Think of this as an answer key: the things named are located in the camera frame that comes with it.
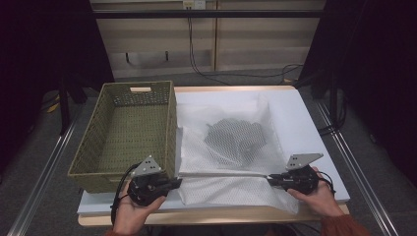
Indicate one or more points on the black horizontal metal bar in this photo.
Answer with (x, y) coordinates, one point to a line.
(229, 13)

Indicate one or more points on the person's left hand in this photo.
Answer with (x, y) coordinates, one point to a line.
(134, 213)

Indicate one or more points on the small black wall hook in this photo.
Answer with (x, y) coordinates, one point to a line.
(126, 57)
(166, 55)

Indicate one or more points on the white mesh laundry bag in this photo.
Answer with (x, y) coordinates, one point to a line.
(229, 193)

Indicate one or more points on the black garment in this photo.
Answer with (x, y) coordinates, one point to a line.
(236, 141)

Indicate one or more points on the metal floor rail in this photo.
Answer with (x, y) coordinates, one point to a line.
(360, 177)
(49, 170)

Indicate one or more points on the dark curtain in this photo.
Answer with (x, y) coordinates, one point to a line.
(39, 65)
(377, 82)

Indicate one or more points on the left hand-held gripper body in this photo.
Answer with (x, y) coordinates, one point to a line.
(147, 190)

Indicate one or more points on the green woven basket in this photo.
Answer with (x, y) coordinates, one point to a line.
(137, 131)

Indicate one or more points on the person's right hand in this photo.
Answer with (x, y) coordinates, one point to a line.
(323, 203)

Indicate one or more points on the white wall socket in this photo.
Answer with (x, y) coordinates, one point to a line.
(194, 4)

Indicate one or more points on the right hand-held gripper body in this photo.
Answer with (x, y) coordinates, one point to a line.
(298, 180)

